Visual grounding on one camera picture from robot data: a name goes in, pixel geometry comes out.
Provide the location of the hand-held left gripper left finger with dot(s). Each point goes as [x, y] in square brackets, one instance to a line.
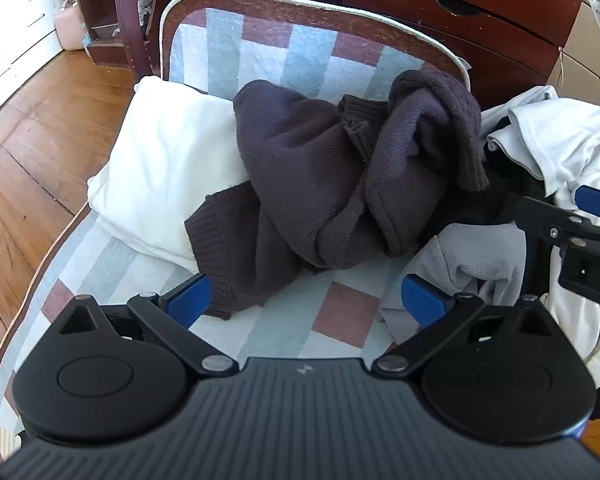
[190, 300]

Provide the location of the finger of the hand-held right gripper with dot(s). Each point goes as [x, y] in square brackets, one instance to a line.
[597, 202]

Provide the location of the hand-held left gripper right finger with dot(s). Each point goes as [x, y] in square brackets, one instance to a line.
[425, 300]

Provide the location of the dark brown knit sweater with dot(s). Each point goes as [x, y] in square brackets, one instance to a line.
[300, 175]

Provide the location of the cream garment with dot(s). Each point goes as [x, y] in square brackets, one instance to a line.
[575, 320]

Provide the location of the grey garment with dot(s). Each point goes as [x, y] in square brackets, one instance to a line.
[475, 255]

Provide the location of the checkered mat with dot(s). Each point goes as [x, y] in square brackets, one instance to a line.
[347, 310]

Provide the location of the white crumpled garment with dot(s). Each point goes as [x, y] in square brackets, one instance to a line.
[555, 130]

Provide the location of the black garment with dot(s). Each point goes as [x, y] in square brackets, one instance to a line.
[510, 185]

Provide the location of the white folded garment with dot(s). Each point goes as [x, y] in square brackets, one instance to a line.
[165, 160]

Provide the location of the beige cardboard box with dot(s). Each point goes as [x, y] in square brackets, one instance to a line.
[580, 35]

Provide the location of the dark wooden dresser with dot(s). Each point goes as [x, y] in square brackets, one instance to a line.
[455, 10]

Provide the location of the pink container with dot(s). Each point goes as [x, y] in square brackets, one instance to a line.
[70, 25]

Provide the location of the white cabinet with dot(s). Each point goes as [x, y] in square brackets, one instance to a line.
[10, 20]

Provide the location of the dark wooden post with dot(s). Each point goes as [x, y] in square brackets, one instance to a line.
[130, 10]

